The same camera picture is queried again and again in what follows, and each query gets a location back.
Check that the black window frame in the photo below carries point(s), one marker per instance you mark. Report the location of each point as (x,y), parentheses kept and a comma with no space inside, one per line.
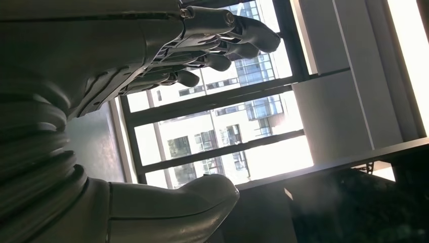
(207,102)

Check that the pale office building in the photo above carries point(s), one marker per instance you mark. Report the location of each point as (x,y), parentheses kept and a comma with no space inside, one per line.
(231,120)

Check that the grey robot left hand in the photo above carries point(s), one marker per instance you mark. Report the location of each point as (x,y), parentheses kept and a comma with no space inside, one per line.
(83,50)

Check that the black inbound scanner machine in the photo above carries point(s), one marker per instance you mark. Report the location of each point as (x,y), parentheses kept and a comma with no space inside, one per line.
(352,208)

